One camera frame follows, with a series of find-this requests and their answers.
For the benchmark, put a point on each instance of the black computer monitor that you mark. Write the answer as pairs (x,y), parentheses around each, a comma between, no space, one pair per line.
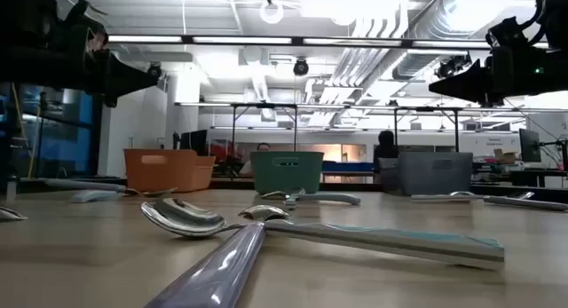
(195,141)
(530,144)

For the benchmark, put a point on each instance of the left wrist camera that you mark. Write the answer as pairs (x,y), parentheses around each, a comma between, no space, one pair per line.
(86,33)

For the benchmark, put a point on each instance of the small gray cylinder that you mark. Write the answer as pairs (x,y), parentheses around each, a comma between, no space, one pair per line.
(11,188)

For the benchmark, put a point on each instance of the gray plastic bin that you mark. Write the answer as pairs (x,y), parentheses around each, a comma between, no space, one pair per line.
(430,175)

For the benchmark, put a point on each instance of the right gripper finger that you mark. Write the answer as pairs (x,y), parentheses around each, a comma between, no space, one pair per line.
(470,84)

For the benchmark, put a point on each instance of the blue tabletop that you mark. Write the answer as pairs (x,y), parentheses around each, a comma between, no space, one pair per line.
(348,167)

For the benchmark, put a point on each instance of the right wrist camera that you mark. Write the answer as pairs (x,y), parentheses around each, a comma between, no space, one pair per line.
(508,33)

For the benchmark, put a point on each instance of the cardboard box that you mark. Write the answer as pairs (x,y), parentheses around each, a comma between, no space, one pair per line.
(506,156)

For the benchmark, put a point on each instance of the black-legged folding table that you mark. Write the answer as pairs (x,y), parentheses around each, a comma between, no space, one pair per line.
(456,130)
(234,130)

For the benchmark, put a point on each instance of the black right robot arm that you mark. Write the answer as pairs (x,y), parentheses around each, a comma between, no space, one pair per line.
(560,24)

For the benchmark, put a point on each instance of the dark desk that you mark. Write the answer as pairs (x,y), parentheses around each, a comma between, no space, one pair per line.
(532,177)

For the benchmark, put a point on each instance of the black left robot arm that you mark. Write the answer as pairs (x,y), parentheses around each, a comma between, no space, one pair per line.
(26,46)

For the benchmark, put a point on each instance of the silver ventilation duct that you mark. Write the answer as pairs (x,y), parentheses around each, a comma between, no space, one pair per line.
(444,28)

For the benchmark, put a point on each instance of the black ceiling camera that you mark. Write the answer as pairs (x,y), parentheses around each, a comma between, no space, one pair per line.
(452,66)
(154,70)
(301,67)

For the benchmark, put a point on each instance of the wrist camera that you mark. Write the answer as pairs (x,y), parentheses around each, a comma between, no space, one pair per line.
(86,33)
(508,33)

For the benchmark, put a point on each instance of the long white light bar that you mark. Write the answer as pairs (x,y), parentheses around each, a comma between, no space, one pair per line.
(239,40)

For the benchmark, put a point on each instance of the teal plastic bin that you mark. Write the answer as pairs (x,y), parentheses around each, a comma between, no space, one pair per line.
(286,175)

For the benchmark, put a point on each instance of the black aluminium table frame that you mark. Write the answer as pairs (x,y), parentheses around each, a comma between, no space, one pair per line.
(231,184)

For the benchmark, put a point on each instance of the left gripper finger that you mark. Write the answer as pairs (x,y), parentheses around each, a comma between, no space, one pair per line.
(124,77)

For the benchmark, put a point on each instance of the orange plastic bin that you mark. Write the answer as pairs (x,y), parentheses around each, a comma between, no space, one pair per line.
(160,170)

